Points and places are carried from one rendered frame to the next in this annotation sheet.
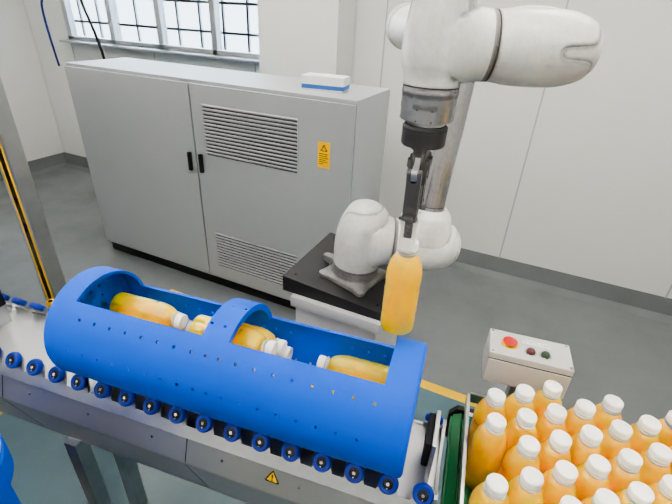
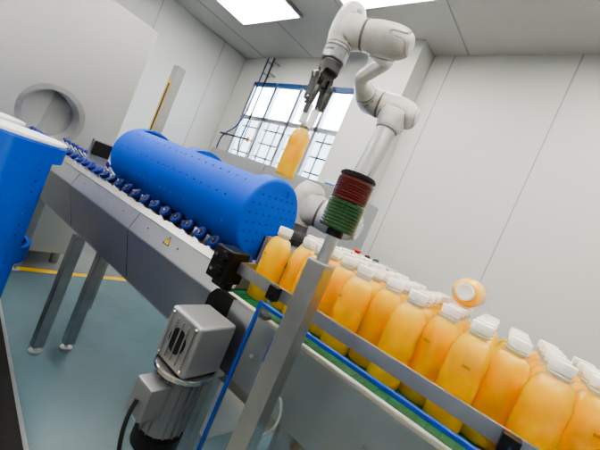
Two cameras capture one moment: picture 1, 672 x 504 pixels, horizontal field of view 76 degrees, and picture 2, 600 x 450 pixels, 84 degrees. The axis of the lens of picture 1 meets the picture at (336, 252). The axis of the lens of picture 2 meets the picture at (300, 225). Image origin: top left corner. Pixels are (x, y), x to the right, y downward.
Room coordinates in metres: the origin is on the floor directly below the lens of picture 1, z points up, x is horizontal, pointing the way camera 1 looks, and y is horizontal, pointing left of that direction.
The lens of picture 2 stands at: (-0.38, -0.61, 1.17)
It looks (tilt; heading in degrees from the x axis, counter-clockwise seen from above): 3 degrees down; 17
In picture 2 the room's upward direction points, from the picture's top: 23 degrees clockwise
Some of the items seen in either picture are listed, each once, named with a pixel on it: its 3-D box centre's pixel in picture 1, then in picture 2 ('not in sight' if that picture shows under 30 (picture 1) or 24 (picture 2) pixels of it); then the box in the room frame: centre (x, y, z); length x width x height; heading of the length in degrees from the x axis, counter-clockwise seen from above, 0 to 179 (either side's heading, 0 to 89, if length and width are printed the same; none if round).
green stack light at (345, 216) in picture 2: not in sight; (341, 216); (0.18, -0.50, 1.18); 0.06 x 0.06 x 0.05
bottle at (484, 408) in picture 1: (486, 427); not in sight; (0.69, -0.38, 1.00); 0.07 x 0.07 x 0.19
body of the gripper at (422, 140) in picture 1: (421, 149); (326, 75); (0.73, -0.14, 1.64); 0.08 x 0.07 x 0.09; 163
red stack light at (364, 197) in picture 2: not in sight; (352, 191); (0.18, -0.50, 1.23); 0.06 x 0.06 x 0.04
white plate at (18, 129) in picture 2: not in sight; (23, 131); (0.48, 0.78, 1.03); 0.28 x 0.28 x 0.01
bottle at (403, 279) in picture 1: (401, 289); (294, 151); (0.73, -0.14, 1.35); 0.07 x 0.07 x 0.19
